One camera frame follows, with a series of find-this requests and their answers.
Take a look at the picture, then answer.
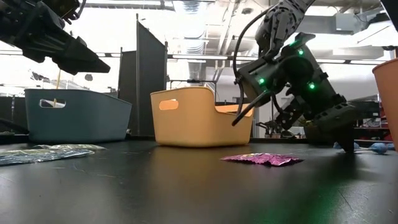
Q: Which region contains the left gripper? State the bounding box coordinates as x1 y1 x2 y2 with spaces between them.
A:
0 2 110 75

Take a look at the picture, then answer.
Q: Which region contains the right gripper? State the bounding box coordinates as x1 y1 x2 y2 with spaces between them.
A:
273 33 357 153

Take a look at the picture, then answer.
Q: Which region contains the purple candy packet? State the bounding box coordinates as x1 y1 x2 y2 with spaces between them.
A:
220 152 305 167

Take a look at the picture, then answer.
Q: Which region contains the blue twisted candy stick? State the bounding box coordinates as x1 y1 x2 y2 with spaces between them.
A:
0 149 95 166

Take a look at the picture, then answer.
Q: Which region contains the yellow plastic bin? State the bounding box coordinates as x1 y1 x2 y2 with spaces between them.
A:
150 86 254 148

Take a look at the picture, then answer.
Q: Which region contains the green twisted candy stick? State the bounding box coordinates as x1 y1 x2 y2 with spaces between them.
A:
33 143 107 151

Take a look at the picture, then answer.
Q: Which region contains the black equipment shelf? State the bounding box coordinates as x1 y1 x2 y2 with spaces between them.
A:
354 99 393 141

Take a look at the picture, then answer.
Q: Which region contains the orange plastic bin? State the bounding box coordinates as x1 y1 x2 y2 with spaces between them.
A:
372 58 398 152

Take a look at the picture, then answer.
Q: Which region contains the blue plastic bin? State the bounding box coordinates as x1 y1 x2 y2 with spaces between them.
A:
24 88 133 144

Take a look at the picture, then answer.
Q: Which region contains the ceiling light strip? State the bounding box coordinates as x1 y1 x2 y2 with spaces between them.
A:
315 58 346 64
167 54 229 61
349 59 387 66

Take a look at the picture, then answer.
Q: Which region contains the black divider panel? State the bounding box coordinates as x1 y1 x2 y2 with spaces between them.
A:
118 14 169 138

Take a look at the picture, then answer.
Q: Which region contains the yellow cable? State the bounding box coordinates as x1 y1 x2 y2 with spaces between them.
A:
53 68 62 108

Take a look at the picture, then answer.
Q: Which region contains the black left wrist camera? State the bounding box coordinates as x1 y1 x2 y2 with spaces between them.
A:
42 0 81 21

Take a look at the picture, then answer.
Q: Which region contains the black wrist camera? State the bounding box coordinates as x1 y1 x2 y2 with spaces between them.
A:
42 0 81 21
234 58 277 100

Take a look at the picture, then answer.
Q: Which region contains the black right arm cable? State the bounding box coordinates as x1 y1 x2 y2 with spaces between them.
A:
231 7 274 128

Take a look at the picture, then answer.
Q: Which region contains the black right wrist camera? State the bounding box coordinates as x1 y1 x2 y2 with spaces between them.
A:
234 58 277 100

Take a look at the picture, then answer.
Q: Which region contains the black metal frame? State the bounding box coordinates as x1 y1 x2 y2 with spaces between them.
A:
169 79 218 105

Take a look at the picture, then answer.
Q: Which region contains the silver ceiling duct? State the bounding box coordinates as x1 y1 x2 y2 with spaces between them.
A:
172 0 208 82

